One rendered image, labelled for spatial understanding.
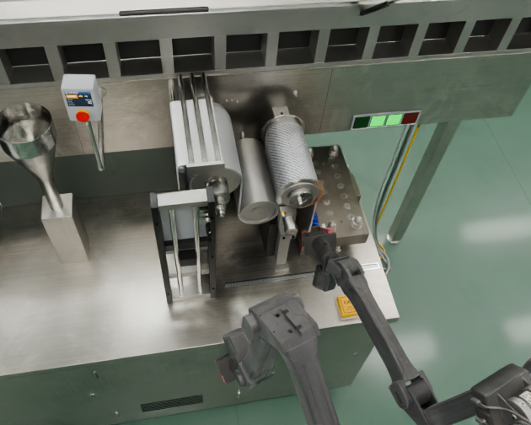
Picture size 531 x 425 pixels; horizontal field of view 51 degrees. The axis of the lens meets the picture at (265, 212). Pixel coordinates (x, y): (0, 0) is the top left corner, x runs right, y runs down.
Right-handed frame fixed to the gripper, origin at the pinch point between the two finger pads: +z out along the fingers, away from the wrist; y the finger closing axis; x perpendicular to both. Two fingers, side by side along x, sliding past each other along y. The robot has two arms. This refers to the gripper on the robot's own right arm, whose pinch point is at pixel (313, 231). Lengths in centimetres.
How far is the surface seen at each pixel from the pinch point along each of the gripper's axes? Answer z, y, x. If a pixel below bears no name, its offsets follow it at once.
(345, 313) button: -12.5, 7.5, -24.7
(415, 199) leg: 78, 73, -31
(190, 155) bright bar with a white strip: -16, -37, 35
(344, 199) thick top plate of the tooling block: 14.4, 15.3, 3.3
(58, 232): 7, -79, 7
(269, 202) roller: -5.1, -14.9, 14.2
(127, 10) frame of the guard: -48, -47, 74
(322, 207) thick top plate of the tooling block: 12.6, 6.9, 2.2
